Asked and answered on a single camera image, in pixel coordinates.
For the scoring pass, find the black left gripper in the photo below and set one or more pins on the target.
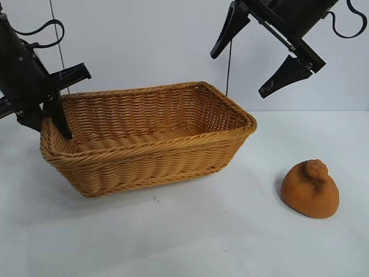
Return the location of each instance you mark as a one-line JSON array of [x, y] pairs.
[[23, 75]]

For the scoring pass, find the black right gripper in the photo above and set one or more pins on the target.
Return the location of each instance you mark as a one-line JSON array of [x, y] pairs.
[[291, 14]]

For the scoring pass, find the woven wicker basket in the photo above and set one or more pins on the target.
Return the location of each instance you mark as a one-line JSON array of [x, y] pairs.
[[144, 164]]

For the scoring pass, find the orange-brown bread bun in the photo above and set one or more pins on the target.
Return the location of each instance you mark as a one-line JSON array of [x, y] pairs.
[[310, 193]]

